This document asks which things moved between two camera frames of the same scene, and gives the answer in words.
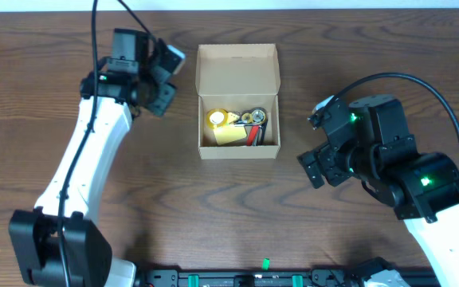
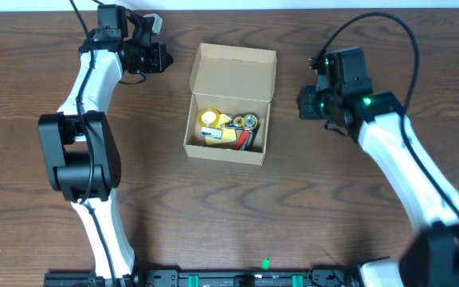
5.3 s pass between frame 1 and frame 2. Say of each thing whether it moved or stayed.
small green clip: stayed
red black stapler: moved
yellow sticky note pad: moved
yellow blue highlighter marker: moved
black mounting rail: stayed
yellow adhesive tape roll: moved
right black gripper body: moved
